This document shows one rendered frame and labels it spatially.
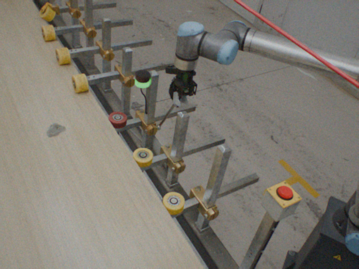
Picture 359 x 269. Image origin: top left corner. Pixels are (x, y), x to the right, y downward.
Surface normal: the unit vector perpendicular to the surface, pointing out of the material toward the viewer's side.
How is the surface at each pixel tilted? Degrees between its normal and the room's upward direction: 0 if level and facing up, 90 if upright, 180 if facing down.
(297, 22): 90
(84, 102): 0
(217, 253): 0
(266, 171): 0
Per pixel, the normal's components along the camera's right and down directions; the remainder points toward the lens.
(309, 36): -0.84, 0.28
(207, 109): 0.14, -0.73
